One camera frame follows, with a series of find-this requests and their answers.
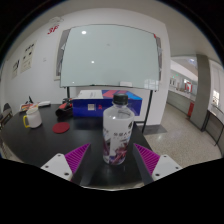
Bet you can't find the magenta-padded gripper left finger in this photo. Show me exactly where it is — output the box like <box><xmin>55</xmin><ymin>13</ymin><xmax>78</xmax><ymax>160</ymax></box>
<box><xmin>40</xmin><ymin>143</ymin><xmax>92</xmax><ymax>186</ymax></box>

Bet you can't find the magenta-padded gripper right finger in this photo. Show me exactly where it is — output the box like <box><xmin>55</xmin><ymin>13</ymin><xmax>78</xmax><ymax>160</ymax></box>
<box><xmin>132</xmin><ymin>143</ymin><xmax>184</xmax><ymax>186</ymax></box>

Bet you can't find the clear plastic bottle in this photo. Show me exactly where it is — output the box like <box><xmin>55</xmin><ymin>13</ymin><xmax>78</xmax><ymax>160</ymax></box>
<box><xmin>102</xmin><ymin>93</ymin><xmax>136</xmax><ymax>166</ymax></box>

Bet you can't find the flat round red coaster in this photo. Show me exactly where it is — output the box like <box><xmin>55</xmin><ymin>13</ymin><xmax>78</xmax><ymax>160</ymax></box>
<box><xmin>52</xmin><ymin>121</ymin><xmax>71</xmax><ymax>135</ymax></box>

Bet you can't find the black and red tool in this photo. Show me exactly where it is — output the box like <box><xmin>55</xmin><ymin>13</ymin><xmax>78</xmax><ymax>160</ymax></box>
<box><xmin>54</xmin><ymin>98</ymin><xmax>74</xmax><ymax>118</ymax></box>

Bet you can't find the blue cardboard box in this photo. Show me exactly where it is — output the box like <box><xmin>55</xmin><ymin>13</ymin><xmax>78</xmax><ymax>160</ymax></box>
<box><xmin>71</xmin><ymin>89</ymin><xmax>143</xmax><ymax>118</ymax></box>

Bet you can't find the small white oblong object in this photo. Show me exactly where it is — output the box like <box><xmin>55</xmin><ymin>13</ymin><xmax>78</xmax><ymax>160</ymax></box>
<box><xmin>38</xmin><ymin>100</ymin><xmax>52</xmax><ymax>108</ymax></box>

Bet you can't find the red bin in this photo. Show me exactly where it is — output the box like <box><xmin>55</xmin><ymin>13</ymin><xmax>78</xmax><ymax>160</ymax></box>
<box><xmin>186</xmin><ymin>101</ymin><xmax>195</xmax><ymax>118</ymax></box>

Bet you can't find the colourful printed flat box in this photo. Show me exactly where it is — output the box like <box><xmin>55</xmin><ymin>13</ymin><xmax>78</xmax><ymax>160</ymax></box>
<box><xmin>19</xmin><ymin>102</ymin><xmax>40</xmax><ymax>113</ymax></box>

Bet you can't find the black metal railing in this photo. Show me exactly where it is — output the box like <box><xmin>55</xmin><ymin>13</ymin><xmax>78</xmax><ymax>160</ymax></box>
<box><xmin>203</xmin><ymin>104</ymin><xmax>224</xmax><ymax>156</ymax></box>

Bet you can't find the brown wooden chair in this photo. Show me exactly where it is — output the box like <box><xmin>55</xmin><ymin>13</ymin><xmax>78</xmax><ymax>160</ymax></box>
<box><xmin>0</xmin><ymin>102</ymin><xmax>14</xmax><ymax>129</ymax></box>

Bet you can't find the white mug with yellow handle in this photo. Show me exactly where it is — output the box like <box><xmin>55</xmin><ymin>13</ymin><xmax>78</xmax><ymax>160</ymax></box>
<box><xmin>22</xmin><ymin>107</ymin><xmax>43</xmax><ymax>129</ymax></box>

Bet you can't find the small white wall poster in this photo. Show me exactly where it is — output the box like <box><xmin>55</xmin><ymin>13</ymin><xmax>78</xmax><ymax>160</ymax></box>
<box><xmin>11</xmin><ymin>59</ymin><xmax>21</xmax><ymax>79</ymax></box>

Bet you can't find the large white wall poster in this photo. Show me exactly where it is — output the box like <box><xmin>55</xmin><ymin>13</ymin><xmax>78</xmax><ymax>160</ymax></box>
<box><xmin>20</xmin><ymin>41</ymin><xmax>37</xmax><ymax>74</ymax></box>

